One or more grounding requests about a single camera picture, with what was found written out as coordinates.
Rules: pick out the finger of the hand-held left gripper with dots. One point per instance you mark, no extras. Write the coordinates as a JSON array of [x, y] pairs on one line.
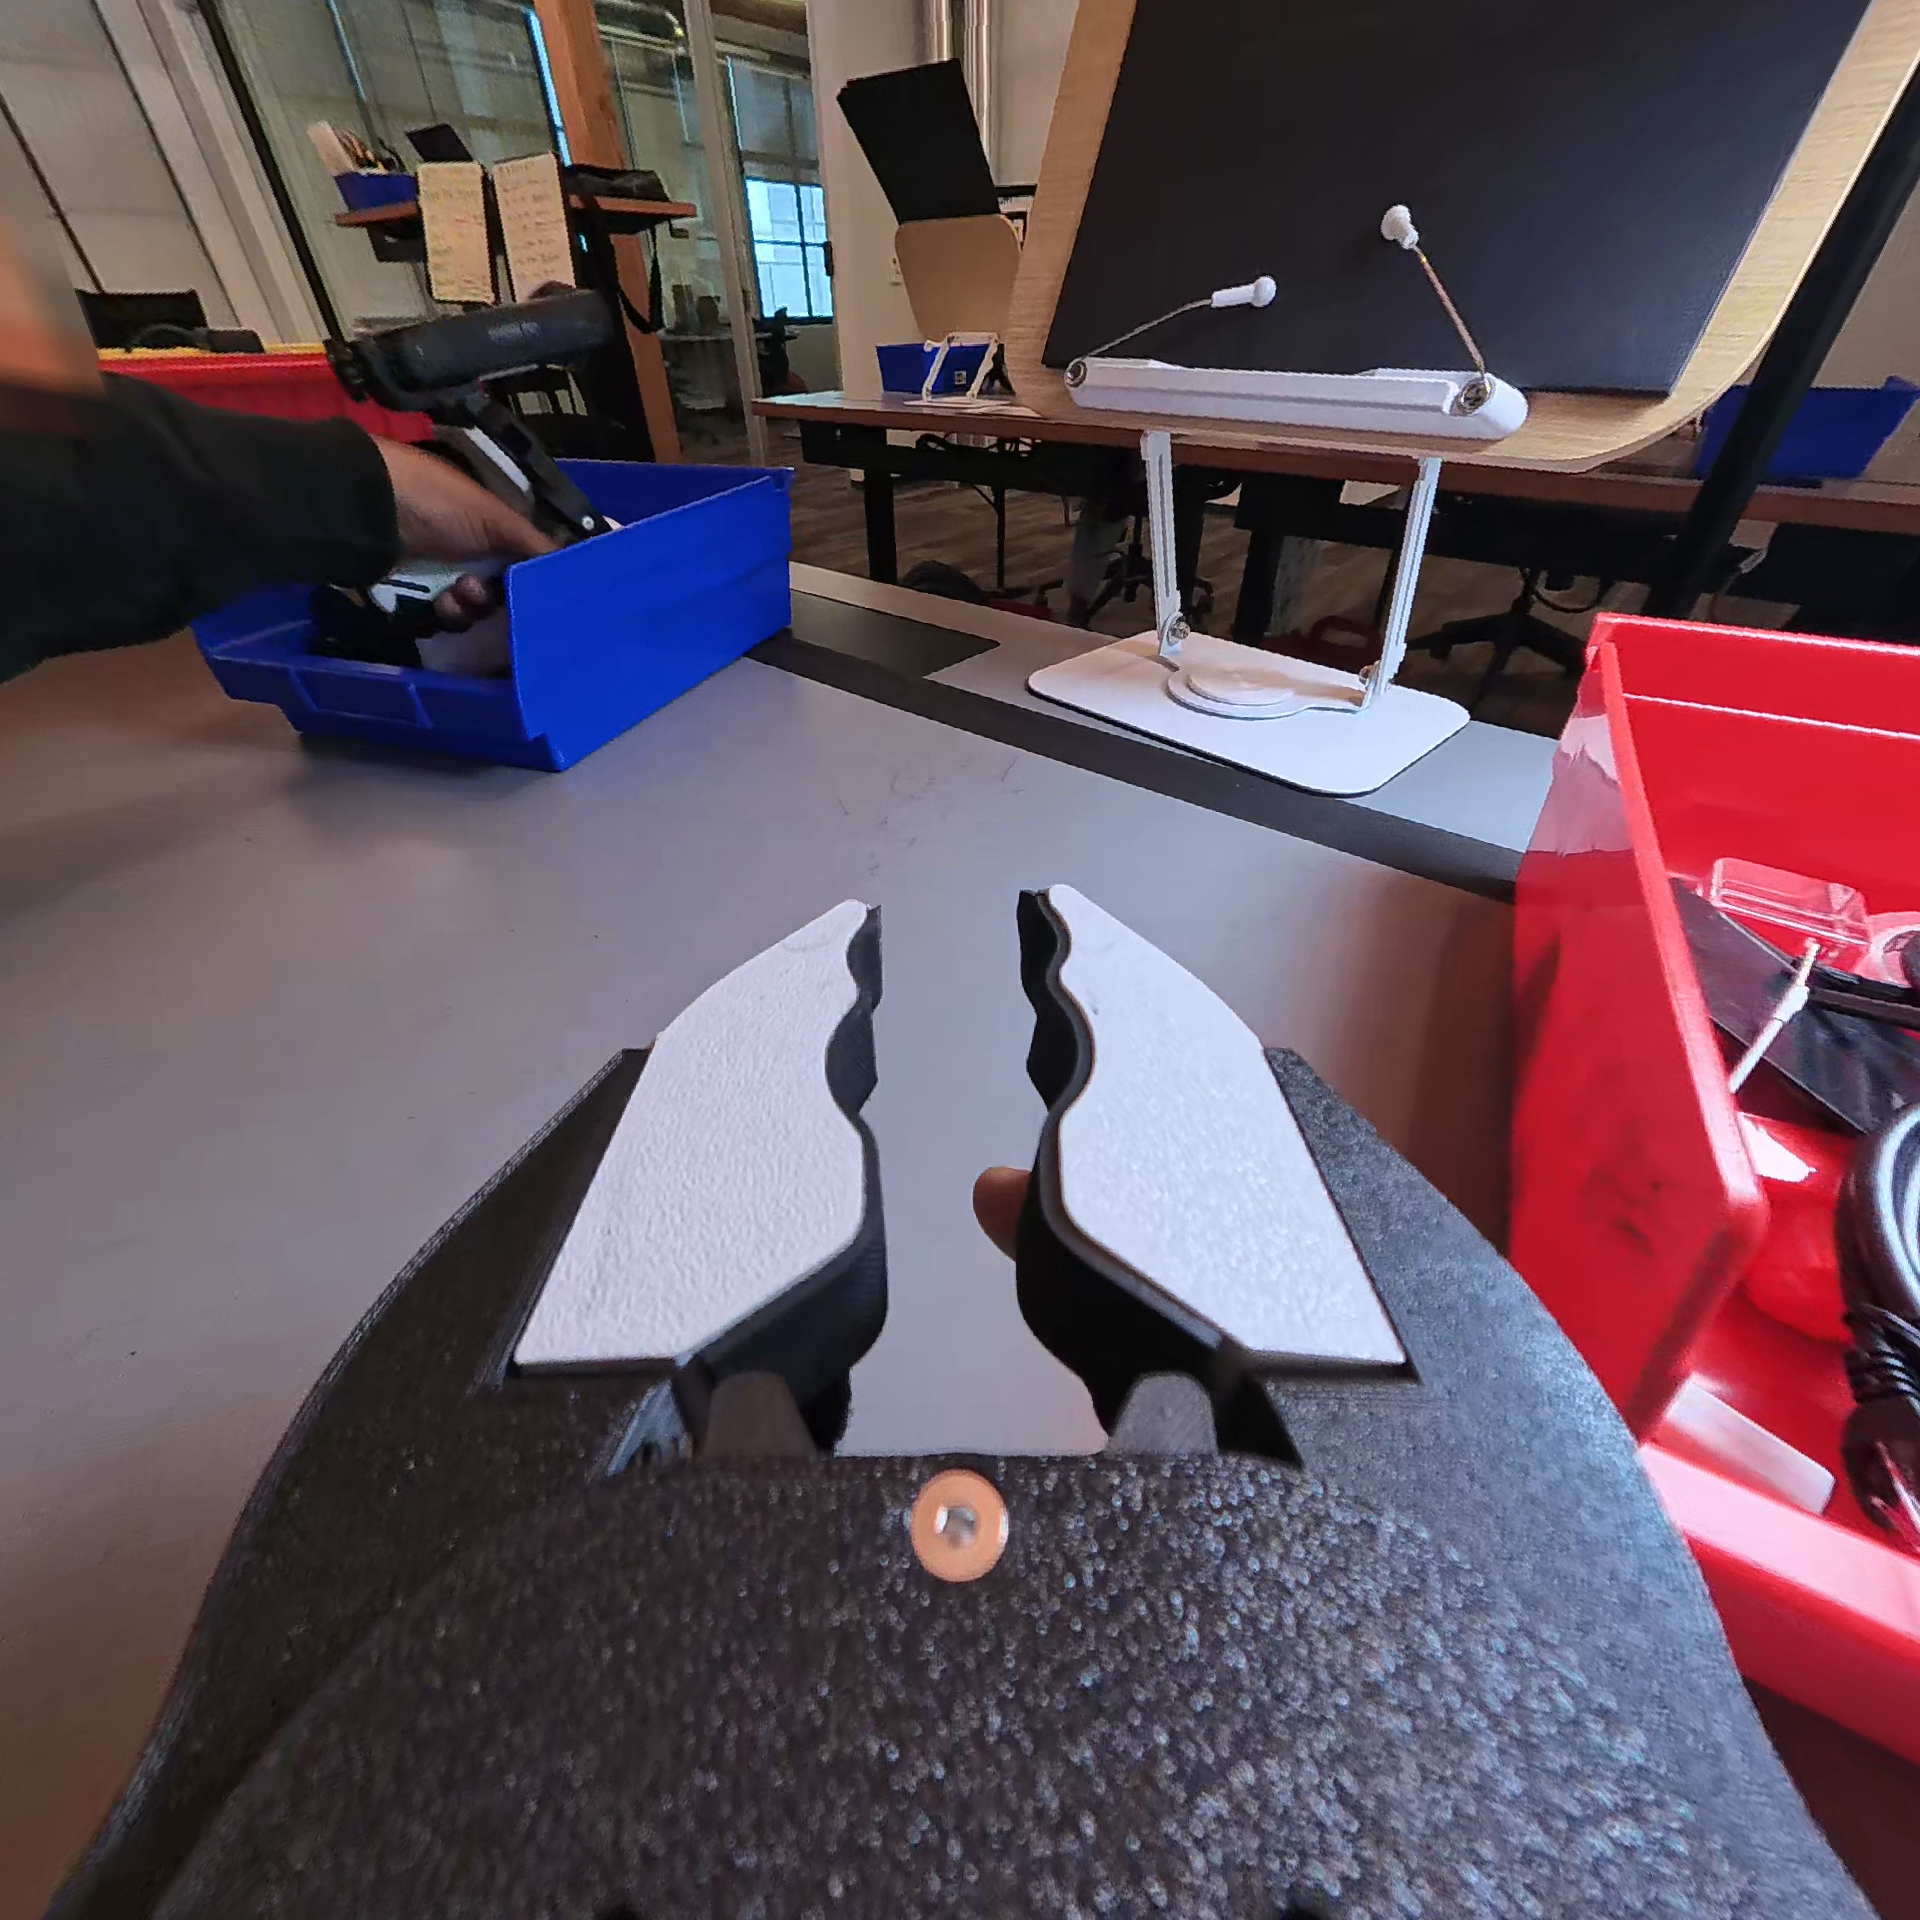
[[435, 586], [524, 480]]

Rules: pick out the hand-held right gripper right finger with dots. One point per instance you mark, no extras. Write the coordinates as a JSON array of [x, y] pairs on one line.
[[1201, 1172]]

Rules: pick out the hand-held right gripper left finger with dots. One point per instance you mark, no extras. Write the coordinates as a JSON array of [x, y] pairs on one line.
[[721, 1155]]

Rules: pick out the person's left forearm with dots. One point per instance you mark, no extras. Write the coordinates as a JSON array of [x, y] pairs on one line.
[[182, 510]]

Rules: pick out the person's left hand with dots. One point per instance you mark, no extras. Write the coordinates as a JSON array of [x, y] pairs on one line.
[[451, 510]]

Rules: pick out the person's right hand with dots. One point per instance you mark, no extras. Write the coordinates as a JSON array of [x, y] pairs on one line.
[[1003, 1213]]

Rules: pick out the paper flip chart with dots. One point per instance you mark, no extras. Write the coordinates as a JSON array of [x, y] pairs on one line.
[[455, 235], [534, 226]]

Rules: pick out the small blue storage bin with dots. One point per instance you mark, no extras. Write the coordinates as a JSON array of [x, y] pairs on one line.
[[376, 191]]

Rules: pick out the wooden-top standing desk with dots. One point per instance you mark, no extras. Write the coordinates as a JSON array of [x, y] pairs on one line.
[[646, 211]]

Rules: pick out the large red storage bin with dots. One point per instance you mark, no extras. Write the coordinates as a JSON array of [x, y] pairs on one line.
[[254, 382]]

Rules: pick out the wooden pillar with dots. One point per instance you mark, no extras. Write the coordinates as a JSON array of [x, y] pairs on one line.
[[593, 91]]

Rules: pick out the window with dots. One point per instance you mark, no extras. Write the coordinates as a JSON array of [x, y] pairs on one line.
[[788, 248]]

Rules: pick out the long wooden table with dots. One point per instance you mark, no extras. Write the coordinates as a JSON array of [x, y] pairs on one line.
[[902, 422]]

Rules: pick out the white board stand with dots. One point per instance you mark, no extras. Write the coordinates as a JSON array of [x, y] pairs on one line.
[[1277, 720]]

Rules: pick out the beige board on stand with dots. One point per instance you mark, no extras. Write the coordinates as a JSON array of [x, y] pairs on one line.
[[960, 285]]

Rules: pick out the black panel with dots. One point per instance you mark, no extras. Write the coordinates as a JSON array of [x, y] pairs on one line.
[[916, 142]]

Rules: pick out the thin white stick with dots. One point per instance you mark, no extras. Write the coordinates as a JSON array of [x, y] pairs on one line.
[[1769, 1021]]

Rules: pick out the black light stand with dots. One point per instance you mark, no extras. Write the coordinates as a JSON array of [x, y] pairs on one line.
[[1800, 376]]

